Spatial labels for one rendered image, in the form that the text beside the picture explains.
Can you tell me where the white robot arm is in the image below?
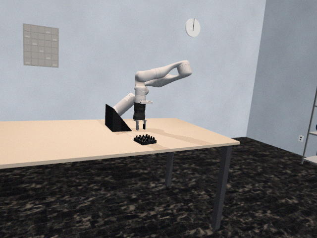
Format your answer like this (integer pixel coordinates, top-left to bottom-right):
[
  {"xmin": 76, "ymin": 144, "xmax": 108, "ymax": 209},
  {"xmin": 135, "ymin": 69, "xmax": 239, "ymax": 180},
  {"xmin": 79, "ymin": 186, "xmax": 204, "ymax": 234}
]
[{"xmin": 113, "ymin": 60, "xmax": 192, "ymax": 116}]

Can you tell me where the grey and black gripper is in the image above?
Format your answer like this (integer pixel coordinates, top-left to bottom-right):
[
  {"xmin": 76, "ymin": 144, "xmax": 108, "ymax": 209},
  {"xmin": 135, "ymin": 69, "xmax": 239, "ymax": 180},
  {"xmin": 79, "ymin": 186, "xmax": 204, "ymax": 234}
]
[{"xmin": 133, "ymin": 95, "xmax": 152, "ymax": 130}]

